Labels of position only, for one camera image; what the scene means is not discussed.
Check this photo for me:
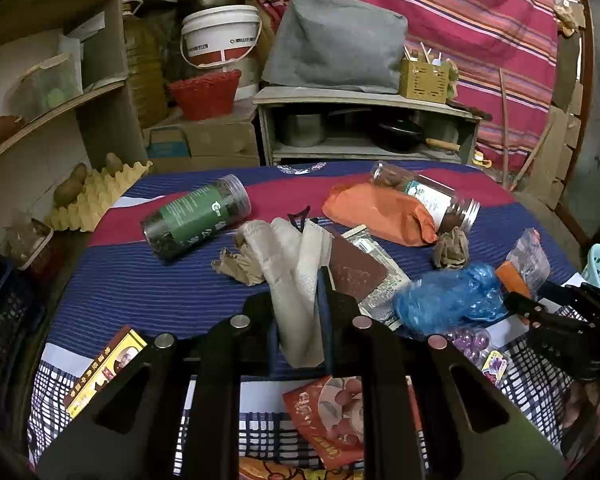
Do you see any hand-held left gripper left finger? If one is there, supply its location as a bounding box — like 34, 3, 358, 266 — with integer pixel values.
35, 290, 282, 480

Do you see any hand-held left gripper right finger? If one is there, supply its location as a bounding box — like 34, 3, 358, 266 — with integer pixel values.
316, 265, 568, 480

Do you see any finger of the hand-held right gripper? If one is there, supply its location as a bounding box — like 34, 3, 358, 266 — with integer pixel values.
550, 281, 600, 308
502, 290, 557, 329

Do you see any white cloth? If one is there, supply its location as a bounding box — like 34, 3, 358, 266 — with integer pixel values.
236, 217, 335, 367

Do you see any blue plastic bag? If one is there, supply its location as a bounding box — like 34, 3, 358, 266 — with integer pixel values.
391, 262, 508, 337

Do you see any red snack packet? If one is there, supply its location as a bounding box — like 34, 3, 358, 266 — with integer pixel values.
282, 375, 423, 471

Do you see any person's right forearm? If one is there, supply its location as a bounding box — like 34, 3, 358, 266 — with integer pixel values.
561, 380, 600, 467

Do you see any teal plastic basket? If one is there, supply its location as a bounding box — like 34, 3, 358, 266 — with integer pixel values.
579, 242, 600, 292

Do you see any brown card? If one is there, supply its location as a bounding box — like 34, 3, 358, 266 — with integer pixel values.
329, 236, 389, 307

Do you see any clear plastic wrapper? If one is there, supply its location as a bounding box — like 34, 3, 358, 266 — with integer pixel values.
494, 227, 552, 302

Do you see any brown wallet packet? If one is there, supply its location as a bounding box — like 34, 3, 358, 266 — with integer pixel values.
341, 225, 412, 332

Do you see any purple label candy packet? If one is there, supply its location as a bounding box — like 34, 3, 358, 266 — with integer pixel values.
479, 349, 512, 387

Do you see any purple grape-shaped plastic tray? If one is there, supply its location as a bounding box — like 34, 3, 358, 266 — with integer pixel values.
439, 326, 492, 367

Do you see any crumpled brown paper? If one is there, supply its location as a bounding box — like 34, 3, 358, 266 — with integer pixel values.
210, 245, 267, 287
431, 226, 469, 269

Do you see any black clip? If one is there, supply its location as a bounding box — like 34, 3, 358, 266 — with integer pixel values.
286, 205, 312, 234

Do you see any orange paper packet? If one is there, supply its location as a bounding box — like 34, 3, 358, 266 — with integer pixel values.
322, 182, 439, 247

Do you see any blue red striped tablecloth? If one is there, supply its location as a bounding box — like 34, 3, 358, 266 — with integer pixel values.
27, 160, 596, 480

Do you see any clear jar white label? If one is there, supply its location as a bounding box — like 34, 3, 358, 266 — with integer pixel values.
370, 160, 482, 232

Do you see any green label plastic jar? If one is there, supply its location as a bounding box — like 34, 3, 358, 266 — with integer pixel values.
140, 174, 252, 262

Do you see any yellow red portrait box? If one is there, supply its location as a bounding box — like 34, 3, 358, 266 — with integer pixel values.
65, 325, 149, 419

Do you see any small steel pot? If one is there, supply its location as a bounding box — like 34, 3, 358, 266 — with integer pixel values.
279, 112, 329, 149

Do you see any thin wooden stick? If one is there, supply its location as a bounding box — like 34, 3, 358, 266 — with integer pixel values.
497, 66, 515, 187

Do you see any black frying pan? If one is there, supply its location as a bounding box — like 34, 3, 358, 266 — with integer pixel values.
371, 118, 462, 154

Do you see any cardboard box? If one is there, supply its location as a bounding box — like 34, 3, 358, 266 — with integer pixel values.
141, 110, 261, 174

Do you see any small wooden cabinet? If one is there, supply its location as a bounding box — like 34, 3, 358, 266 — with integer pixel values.
252, 86, 484, 167

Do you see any blue box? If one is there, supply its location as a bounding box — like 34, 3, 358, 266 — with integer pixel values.
146, 127, 192, 159

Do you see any yellow egg carton tray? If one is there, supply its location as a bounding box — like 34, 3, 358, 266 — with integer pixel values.
44, 160, 154, 233

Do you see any red plastic basket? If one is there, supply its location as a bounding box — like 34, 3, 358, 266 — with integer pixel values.
167, 69, 243, 122

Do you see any yellow chopstick holder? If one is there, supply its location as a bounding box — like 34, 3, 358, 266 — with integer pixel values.
398, 44, 454, 106

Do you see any large potato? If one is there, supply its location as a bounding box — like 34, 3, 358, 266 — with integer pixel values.
53, 162, 89, 207

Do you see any grey cushion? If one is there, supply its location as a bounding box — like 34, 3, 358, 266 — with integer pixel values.
261, 0, 410, 95

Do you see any clear plastic container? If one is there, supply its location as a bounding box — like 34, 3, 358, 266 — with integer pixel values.
4, 216, 57, 272

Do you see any dark blue crate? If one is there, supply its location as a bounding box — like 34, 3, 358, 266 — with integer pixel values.
0, 259, 48, 413

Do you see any red striped blanket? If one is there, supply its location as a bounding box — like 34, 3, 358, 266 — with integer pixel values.
237, 0, 562, 173

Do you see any white plastic bucket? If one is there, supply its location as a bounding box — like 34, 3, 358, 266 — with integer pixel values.
180, 5, 262, 69

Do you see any yellow oil bottle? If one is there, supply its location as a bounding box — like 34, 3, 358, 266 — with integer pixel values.
121, 0, 169, 129

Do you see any clear plastic bag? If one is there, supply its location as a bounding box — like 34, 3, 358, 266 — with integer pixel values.
9, 54, 83, 117

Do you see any sweet potato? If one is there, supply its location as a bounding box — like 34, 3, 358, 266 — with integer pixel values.
0, 115, 27, 157

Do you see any wooden shelf unit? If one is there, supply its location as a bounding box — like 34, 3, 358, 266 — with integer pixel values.
0, 0, 149, 261

